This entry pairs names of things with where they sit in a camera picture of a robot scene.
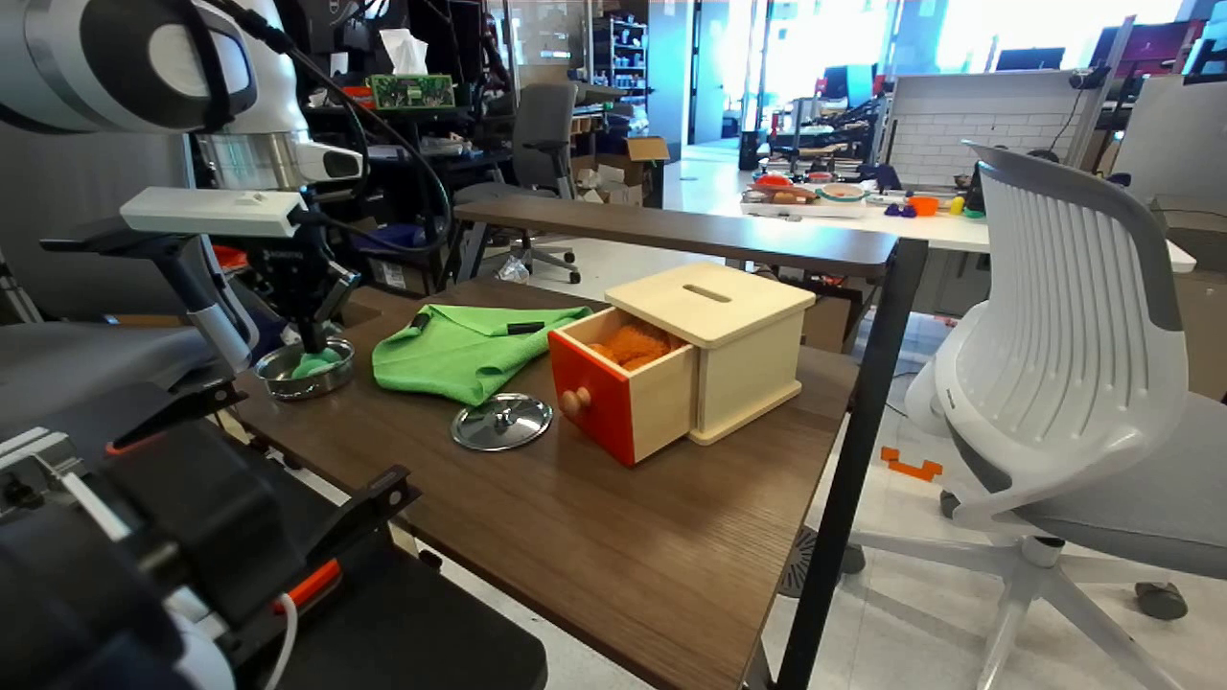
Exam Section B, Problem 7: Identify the gray office chair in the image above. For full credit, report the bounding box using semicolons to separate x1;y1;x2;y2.
0;118;263;474

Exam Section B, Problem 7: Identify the white panel board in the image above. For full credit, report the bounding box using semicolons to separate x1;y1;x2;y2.
883;70;1104;190

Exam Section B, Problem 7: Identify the green box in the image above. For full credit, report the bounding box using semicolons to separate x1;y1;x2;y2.
365;70;460;112

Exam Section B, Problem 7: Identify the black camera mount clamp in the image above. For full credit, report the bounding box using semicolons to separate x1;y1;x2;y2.
0;419;552;690

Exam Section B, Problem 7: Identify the green cloth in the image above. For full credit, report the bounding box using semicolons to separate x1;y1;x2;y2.
368;300;597;409

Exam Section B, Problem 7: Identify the steel pot lid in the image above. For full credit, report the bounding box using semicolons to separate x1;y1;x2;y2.
448;388;559;457

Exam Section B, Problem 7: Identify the long brown table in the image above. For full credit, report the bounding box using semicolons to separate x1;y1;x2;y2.
453;189;906;280

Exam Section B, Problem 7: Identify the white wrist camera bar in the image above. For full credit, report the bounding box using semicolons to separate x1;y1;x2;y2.
113;183;314;243

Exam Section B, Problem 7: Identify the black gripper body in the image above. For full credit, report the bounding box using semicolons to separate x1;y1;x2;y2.
262;202;368;322

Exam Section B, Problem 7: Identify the red front wooden drawer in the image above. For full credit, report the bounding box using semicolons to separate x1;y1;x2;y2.
545;304;700;468

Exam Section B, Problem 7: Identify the orange plastic bracket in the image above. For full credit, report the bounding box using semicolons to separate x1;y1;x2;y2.
879;443;948;486

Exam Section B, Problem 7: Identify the gray swivel chair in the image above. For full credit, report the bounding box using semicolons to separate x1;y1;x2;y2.
453;81;588;289

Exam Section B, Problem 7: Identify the green plush toy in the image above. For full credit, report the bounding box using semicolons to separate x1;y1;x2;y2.
292;351;347;388

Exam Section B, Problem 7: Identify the black shelf rack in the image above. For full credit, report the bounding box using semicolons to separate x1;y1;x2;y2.
301;89;515;300

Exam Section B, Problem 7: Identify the wooden coin box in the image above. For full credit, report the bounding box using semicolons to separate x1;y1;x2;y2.
603;262;819;447

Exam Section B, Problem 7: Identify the white table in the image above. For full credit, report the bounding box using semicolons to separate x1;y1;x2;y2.
741;175;1200;280

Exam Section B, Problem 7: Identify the white office chair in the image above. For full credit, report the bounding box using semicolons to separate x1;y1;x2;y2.
841;143;1227;690

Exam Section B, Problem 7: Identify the black table leg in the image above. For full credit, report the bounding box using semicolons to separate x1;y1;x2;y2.
774;236;930;690

